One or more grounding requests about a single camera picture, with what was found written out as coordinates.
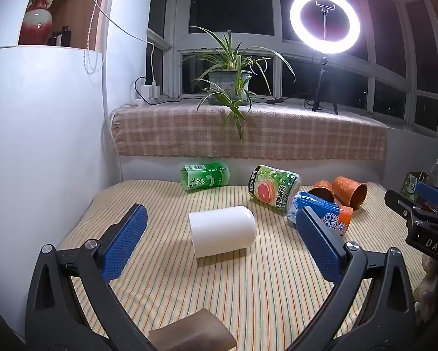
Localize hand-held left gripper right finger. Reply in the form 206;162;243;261
288;207;425;351

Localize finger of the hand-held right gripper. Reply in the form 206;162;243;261
414;182;438;208
384;189;421;216

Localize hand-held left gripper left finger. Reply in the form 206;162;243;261
26;203;157;351

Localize white cup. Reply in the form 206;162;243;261
188;205;257;258

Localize orange cup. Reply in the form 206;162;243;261
309;180;337;204
332;176;368;211

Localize person's right hand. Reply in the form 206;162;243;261
412;255;438;324

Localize green carton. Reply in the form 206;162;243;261
402;171;430;202

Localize blue and orange bottle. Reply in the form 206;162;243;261
287;191;353;238

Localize grapefruit label green bottle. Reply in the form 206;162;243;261
248;164;301;216

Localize green tea bottle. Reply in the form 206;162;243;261
181;162;230;192

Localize striped sheet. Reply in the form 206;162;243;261
56;180;425;351

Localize brown curved pad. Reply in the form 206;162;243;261
148;309;237;351

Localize plaid blanket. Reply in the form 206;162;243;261
111;100;388;161

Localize potted spider plant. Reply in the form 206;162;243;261
180;25;296;141

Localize red and white vase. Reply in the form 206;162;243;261
18;0;62;46

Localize white bead cord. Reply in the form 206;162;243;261
83;0;113;76

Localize ring light on tripod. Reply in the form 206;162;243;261
290;0;361;115

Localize white cable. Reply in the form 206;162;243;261
78;0;156;85

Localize window frame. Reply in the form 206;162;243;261
146;0;438;140

